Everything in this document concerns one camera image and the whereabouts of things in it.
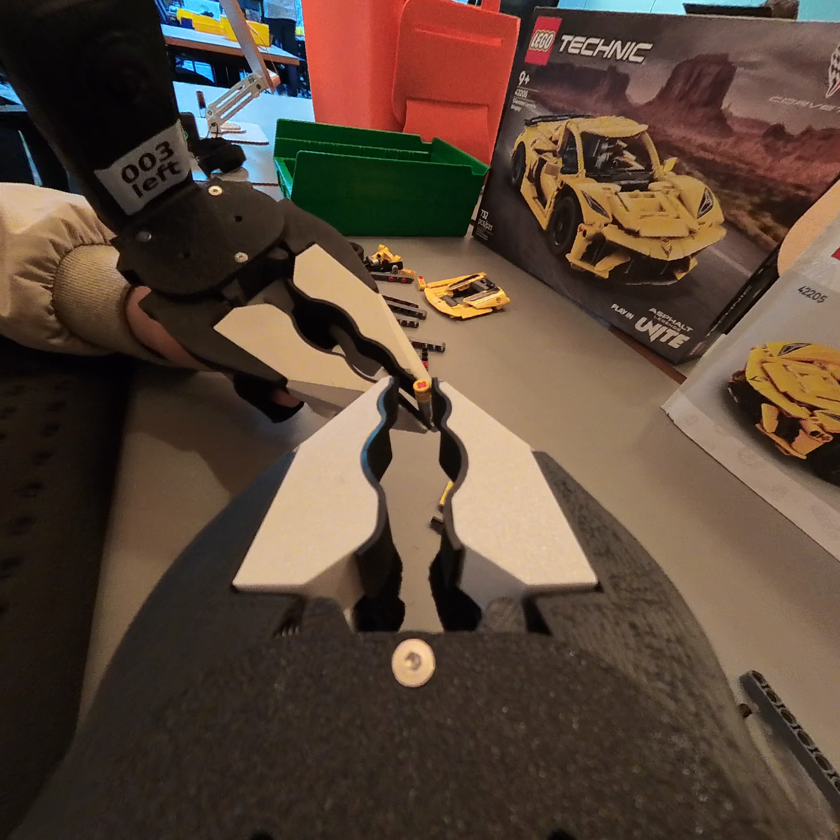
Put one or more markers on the pile of yellow black bricks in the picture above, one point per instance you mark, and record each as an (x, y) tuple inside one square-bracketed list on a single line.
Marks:
[(794, 728)]

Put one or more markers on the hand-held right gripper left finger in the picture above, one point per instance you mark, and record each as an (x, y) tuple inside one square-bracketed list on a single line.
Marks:
[(308, 518)]

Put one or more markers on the person's left hand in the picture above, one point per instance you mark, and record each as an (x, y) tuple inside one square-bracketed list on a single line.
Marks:
[(154, 334)]

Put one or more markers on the toy car set box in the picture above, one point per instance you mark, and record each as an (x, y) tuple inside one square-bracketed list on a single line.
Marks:
[(656, 164)]

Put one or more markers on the black rounded object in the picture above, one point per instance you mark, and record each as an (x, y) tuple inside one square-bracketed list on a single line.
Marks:
[(220, 154)]

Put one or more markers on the wooden desk lamp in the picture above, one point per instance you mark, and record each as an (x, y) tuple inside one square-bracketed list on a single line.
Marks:
[(243, 85)]

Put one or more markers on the toy car instruction booklet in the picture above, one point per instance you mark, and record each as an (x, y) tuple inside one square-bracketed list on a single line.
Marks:
[(774, 407)]

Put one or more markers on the yellow toy car body section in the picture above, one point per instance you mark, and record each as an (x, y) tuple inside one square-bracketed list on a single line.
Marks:
[(466, 295)]

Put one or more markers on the person's left forearm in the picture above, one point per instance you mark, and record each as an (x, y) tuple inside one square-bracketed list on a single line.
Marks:
[(39, 262)]

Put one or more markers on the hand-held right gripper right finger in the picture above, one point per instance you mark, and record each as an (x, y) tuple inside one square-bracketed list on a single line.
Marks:
[(525, 518)]

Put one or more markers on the green plastic bin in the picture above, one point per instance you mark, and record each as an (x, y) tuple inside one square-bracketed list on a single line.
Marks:
[(380, 184)]

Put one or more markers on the yellow brick subassembly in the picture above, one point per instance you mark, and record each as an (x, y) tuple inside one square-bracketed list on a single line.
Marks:
[(387, 259)]

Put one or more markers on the group of black pinned beams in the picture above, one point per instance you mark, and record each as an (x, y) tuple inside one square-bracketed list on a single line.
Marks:
[(413, 315)]

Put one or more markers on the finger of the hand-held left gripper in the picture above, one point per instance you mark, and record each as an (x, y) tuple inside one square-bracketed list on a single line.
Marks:
[(275, 341), (354, 295)]

